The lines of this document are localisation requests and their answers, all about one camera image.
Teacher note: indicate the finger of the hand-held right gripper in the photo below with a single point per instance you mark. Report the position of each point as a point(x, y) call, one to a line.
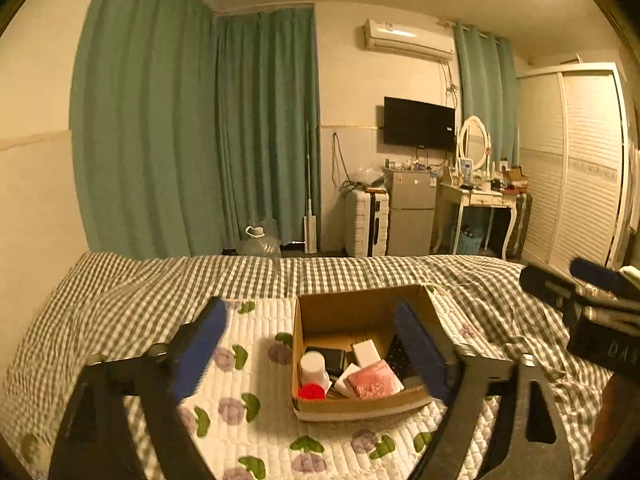
point(545, 282)
point(600, 272)

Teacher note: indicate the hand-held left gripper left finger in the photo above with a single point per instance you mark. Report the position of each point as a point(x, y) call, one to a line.
point(197, 355)

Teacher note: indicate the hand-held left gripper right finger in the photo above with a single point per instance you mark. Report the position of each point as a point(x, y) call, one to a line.
point(420, 355)

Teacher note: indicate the black remote control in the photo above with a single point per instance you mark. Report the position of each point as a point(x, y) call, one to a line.
point(397, 357)

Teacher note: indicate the pink sponge packet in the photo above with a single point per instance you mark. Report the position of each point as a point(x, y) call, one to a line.
point(375, 380)

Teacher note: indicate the white charger adapter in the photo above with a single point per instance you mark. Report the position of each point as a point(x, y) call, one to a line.
point(367, 352)

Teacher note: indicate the small white square box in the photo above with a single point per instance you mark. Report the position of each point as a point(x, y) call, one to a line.
point(346, 379)

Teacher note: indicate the cardboard box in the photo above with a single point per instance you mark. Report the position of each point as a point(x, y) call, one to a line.
point(345, 317)

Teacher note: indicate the black power bank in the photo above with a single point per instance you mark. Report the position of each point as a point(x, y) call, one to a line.
point(327, 357)

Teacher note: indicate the white bottle with red cap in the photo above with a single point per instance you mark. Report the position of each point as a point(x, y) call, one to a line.
point(314, 367)

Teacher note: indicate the person's right forearm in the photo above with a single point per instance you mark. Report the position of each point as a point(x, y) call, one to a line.
point(617, 415)

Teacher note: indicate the brown suitcase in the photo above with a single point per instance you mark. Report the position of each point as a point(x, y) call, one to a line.
point(520, 225)

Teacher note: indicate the grey checked bedsheet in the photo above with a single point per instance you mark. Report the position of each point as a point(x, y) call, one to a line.
point(150, 280)

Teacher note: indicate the white floral quilt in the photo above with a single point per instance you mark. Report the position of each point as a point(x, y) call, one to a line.
point(260, 435)

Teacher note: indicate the white dressing table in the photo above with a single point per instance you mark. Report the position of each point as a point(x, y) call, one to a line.
point(480, 200)

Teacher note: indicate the brown box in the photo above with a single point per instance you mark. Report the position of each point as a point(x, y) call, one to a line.
point(515, 177)

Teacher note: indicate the white louvred wardrobe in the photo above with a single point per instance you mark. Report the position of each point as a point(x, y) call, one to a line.
point(575, 160)

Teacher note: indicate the clear water jug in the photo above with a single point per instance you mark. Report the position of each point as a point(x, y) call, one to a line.
point(260, 242)

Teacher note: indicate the white suitcase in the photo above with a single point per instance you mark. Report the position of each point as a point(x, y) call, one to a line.
point(365, 225)

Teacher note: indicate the silver fridge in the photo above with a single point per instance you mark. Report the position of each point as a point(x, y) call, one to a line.
point(410, 210)

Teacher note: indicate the white oval mirror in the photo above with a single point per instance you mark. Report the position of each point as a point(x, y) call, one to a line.
point(475, 142)

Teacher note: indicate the white flat mop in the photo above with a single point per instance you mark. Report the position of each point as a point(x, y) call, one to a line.
point(310, 235)

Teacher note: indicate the clear plastic bag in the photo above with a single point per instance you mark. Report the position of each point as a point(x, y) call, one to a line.
point(367, 177)

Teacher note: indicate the narrow green curtain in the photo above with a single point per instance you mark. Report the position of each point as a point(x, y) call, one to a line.
point(487, 90)

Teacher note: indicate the wide green curtain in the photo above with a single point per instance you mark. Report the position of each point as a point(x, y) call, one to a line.
point(145, 110)

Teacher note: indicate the white air conditioner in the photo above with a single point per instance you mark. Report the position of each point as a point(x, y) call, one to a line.
point(407, 37)

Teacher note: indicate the small photo frame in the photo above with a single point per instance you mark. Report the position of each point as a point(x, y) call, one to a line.
point(466, 171)

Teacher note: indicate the black wall television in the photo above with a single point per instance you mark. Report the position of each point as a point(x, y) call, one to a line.
point(417, 122)

